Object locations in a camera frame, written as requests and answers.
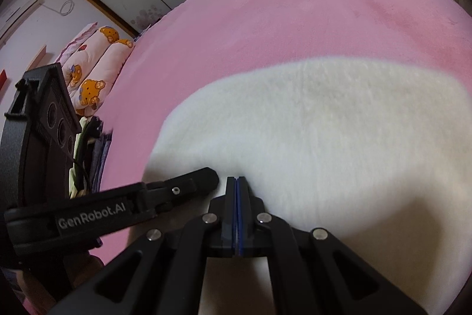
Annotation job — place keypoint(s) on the bear-printed pink quilt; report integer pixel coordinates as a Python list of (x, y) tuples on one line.
[(96, 71)]

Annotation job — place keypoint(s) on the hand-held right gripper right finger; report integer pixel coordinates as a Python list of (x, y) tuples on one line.
[(244, 222)]

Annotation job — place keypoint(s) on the dark folded clothes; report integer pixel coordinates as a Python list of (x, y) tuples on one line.
[(100, 152)]

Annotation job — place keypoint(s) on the person's left hand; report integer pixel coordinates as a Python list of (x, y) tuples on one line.
[(79, 267)]

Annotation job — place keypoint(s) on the white air conditioner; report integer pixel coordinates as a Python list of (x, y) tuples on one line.
[(18, 18)]

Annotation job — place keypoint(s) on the green cloth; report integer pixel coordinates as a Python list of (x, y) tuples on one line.
[(81, 145)]

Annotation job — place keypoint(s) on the pink plush blanket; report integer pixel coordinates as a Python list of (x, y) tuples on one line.
[(276, 12)]

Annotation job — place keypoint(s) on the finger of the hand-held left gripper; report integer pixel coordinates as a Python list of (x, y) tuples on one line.
[(191, 184)]

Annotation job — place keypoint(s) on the white fluffy sweater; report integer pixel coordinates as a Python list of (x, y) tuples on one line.
[(313, 138)]

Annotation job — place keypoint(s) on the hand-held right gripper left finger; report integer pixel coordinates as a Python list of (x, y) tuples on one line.
[(231, 222)]

